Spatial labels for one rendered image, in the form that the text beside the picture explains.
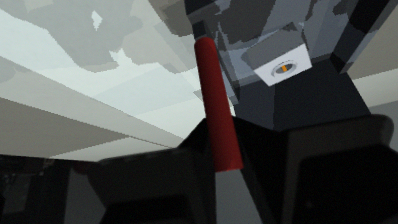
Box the red peg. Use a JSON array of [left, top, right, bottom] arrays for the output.
[[194, 37, 244, 172]]

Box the grey block with round hole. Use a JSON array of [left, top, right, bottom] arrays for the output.
[[246, 22, 312, 86]]

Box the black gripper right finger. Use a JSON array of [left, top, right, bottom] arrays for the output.
[[232, 114, 394, 224]]

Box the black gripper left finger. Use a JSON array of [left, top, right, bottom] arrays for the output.
[[87, 118, 217, 224]]

